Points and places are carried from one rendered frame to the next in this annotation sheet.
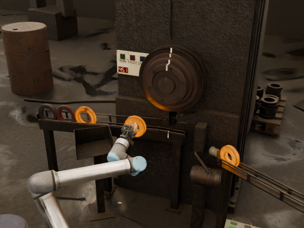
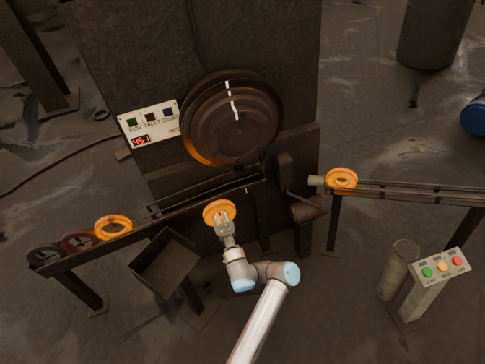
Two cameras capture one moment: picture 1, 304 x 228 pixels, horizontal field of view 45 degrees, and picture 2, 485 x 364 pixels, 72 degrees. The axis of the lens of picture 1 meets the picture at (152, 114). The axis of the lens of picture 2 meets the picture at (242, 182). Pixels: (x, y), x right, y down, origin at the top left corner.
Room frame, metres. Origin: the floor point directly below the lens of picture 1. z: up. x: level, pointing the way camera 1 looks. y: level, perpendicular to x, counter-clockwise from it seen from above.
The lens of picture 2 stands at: (1.36, 0.48, 2.05)
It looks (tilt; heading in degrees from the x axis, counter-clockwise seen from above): 48 degrees down; 330
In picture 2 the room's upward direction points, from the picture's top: 10 degrees counter-clockwise
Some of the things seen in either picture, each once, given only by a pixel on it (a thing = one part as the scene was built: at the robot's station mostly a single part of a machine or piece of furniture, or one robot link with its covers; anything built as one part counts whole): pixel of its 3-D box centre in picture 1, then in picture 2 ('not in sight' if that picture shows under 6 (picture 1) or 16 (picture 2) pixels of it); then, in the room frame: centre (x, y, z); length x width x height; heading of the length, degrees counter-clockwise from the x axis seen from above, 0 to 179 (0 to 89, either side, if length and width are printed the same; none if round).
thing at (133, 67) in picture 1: (133, 64); (153, 124); (2.62, 0.15, 1.15); 0.26 x 0.02 x 0.18; 69
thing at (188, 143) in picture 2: (171, 79); (232, 123); (2.40, -0.13, 1.11); 0.47 x 0.06 x 0.47; 69
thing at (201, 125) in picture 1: (200, 138); (283, 171); (2.33, -0.36, 0.68); 0.11 x 0.08 x 0.24; 159
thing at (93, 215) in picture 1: (95, 174); (181, 288); (2.31, 0.43, 0.36); 0.26 x 0.20 x 0.72; 104
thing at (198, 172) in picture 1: (204, 198); (308, 227); (2.16, -0.40, 0.27); 0.22 x 0.13 x 0.53; 69
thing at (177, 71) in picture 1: (167, 84); (239, 136); (2.31, -0.10, 1.11); 0.28 x 0.06 x 0.28; 69
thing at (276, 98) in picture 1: (234, 95); not in sight; (4.17, -1.01, 0.22); 1.20 x 0.81 x 0.44; 67
